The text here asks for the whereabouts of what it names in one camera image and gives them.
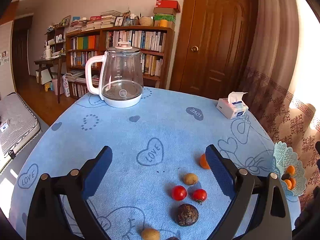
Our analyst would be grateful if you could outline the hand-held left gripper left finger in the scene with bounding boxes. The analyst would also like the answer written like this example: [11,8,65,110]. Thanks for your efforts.
[26,145,113,240]

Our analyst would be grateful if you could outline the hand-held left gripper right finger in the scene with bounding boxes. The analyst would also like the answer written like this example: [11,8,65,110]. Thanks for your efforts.
[205,144,292,240]

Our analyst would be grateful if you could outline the bumpy mandarin with stem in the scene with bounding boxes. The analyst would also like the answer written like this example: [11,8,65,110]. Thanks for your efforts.
[199,154,211,170]

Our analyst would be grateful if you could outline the light blue lattice basket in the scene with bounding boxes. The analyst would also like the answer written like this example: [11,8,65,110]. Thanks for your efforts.
[272,141,307,197]

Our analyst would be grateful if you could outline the red tomato with green calyx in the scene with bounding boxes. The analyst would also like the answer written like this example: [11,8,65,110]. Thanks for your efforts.
[192,189,208,205]

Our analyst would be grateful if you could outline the red cherry tomato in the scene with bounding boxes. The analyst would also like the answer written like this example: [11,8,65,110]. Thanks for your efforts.
[171,185,187,201]

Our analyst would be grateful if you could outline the white tissue pack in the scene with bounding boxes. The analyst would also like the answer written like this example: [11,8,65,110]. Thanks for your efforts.
[216,92,249,120]

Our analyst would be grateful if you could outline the grey patterned mattress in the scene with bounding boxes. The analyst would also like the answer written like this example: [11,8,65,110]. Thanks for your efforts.
[0,92,42,159]

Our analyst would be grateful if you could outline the brown patterned curtain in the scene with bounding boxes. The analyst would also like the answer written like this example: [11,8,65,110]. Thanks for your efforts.
[239,0,320,205]

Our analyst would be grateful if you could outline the wooden desk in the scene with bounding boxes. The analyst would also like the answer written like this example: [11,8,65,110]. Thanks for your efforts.
[34,54,67,104]

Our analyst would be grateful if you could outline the wooden bookshelf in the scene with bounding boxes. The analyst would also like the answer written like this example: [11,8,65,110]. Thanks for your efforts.
[65,26,175,99]

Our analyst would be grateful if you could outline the brown wooden door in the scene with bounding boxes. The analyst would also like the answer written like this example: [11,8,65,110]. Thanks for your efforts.
[170,0,259,100]

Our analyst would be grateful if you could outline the rows of shelved books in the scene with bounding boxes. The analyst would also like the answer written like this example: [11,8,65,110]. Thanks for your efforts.
[70,30,167,98]

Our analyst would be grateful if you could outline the wooden display shelf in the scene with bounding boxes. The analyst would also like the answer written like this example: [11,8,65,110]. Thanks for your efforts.
[45,26,67,58]

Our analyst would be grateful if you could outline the dark wooden door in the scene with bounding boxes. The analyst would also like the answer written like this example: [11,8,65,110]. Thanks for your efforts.
[11,15,34,80]

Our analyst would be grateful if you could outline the wide stack of books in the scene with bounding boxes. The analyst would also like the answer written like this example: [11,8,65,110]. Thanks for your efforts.
[66,20,95,33]

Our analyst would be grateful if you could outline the tall stack of books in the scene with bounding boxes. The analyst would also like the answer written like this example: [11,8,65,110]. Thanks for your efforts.
[99,10,122,29]

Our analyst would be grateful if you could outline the green box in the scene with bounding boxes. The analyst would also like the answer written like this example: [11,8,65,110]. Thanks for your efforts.
[154,14,176,22]

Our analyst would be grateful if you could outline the brown cardboard box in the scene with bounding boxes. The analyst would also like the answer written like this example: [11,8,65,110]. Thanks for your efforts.
[153,7,177,15]

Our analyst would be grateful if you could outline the red box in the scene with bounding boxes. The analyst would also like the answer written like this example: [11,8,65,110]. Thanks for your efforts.
[155,0,181,13]

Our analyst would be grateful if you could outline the glass kettle with white handle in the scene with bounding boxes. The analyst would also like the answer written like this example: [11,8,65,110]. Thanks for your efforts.
[85,42,144,108]

